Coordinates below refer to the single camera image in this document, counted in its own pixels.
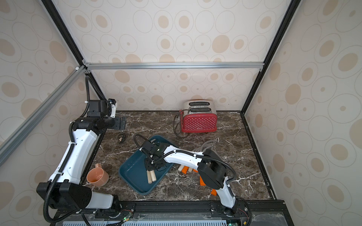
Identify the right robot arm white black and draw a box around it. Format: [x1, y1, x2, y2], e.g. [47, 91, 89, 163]
[133, 134, 252, 221]

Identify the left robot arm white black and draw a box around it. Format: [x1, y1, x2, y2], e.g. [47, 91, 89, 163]
[36, 75, 126, 223]

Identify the teal rectangular storage tray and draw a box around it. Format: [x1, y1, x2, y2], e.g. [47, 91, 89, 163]
[119, 150, 173, 195]

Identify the small black plug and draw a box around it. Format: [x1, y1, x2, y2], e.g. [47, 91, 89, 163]
[118, 134, 126, 143]

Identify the pink plastic cup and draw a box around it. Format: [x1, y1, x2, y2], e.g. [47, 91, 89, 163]
[86, 163, 109, 187]

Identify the red polka dot toaster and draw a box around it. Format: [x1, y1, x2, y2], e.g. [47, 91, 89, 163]
[180, 99, 218, 133]

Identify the left diagonal aluminium bar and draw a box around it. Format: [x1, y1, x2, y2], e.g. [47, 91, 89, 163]
[0, 65, 85, 167]

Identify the horizontal aluminium bar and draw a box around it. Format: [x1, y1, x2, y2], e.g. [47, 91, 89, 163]
[82, 62, 265, 71]

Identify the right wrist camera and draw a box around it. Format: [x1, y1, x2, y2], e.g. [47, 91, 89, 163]
[140, 140, 158, 155]

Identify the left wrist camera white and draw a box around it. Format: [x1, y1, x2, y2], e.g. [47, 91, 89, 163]
[108, 98, 117, 118]

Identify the black toaster power cord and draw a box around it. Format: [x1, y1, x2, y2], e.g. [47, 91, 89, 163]
[173, 110, 187, 137]

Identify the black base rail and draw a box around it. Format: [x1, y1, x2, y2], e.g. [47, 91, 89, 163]
[55, 199, 294, 226]

